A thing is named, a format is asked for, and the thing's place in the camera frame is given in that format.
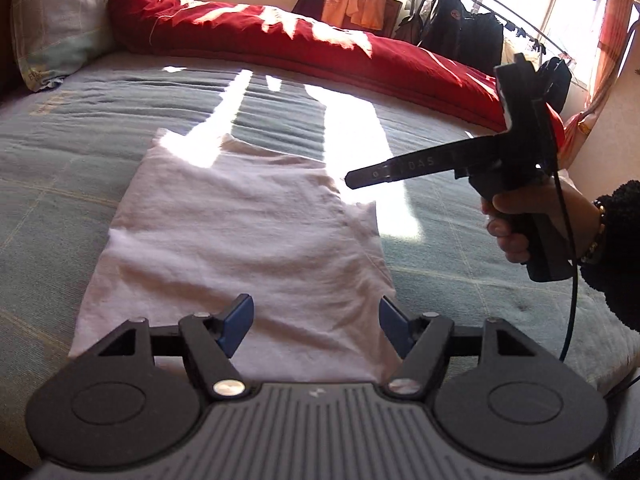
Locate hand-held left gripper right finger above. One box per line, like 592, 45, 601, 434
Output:
379, 296, 541, 402

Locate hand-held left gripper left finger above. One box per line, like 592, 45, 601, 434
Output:
97, 294, 255, 402

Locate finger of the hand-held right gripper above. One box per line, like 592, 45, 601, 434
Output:
345, 161, 408, 191

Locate white printed t-shirt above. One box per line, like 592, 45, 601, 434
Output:
67, 127, 401, 383

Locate person's right forearm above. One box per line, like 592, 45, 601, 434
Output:
580, 180, 640, 333

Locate metal clothes drying rack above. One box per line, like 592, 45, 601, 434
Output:
412, 0, 573, 63

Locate person's right hand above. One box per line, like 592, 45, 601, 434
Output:
481, 176, 603, 265

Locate orange curtain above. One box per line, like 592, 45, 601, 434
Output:
562, 0, 638, 161

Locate red duvet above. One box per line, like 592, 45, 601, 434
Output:
107, 0, 566, 133

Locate black jacket with badge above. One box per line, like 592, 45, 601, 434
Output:
395, 0, 473, 58

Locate orange cloth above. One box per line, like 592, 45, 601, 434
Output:
321, 0, 388, 31

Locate green plaid pillow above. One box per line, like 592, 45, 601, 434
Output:
7, 0, 136, 92

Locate gold bracelet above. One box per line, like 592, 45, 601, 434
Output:
580, 199, 608, 265

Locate black cable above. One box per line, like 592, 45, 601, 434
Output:
552, 167, 583, 363

